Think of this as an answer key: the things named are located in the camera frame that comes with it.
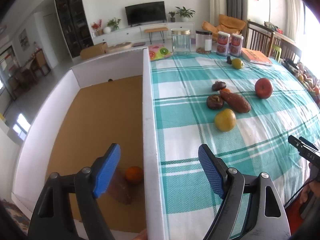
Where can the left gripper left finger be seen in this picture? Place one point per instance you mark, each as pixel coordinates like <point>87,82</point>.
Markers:
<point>52,217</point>

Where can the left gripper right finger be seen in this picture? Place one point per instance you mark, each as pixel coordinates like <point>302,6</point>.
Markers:
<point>265,216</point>

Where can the red apple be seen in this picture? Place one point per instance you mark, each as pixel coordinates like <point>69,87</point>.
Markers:
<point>263,88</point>

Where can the long sweet potato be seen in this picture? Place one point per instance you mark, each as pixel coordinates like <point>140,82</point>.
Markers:
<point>236,102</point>

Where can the yellow round fruit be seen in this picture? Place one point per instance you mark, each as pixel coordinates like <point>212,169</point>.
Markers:
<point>225,120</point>

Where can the dark brown water chestnut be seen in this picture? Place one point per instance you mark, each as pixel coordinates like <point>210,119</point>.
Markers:
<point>218,85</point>

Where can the green apple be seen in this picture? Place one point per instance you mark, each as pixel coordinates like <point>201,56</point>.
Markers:
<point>237,63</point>

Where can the person right hand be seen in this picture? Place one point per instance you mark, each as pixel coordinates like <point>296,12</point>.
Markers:
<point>312,186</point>

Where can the teal plaid tablecloth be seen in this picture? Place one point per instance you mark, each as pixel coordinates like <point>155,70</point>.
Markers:
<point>244,116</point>

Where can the orange book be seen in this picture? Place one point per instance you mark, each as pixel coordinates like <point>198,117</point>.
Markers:
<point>255,56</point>

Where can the small dark figurine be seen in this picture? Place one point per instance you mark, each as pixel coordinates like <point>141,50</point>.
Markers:
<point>229,60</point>

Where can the dark wooden chair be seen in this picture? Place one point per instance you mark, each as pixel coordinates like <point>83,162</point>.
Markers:
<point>259,37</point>

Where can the right pink canister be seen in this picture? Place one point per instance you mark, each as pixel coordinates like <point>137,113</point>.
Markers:
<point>236,45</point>

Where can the pink canister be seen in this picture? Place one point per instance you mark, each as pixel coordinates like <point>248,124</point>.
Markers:
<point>236,45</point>
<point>222,43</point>

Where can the white cardboard box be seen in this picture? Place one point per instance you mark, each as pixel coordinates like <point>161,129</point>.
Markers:
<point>98,102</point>

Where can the left pink canister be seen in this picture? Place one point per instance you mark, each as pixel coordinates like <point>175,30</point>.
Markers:
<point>222,43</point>

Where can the white window curtain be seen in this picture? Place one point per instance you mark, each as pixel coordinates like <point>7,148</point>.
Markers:
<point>294,19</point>

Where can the black lid plastic jar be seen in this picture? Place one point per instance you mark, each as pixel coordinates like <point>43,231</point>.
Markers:
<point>203,41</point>

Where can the gold lid glass jar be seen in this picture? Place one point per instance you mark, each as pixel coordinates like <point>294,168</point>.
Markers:
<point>181,42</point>

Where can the brown cardboard box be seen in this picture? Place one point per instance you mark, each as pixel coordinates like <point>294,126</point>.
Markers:
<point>93,51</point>

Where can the covered standing air conditioner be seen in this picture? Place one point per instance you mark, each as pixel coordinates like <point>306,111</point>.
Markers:
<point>217,7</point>

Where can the fruit print pouch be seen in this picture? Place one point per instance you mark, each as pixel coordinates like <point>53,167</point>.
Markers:
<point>158,52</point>

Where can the round wooden tray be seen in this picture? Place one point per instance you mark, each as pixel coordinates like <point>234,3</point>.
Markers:
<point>118,47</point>

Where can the large potted plant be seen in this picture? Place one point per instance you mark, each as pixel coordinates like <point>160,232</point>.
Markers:
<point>185,14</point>

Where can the small potted plant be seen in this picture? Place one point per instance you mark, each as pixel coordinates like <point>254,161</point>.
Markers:
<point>172,16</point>

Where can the red flower vase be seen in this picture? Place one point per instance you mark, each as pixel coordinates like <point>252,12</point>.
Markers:
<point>96,26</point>

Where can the small wooden bench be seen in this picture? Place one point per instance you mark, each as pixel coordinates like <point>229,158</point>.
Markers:
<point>151,31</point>

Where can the white tv cabinet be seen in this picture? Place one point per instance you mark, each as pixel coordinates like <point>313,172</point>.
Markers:
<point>136,34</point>

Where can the green plant white vase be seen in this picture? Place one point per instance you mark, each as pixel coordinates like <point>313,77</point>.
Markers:
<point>112,25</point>

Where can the dark glass cabinet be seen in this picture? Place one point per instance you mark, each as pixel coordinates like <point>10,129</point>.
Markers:
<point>74,25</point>

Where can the black television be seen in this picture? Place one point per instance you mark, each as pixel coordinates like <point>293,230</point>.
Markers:
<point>146,13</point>

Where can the wall painting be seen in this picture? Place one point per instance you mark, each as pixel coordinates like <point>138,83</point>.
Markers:
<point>24,40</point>

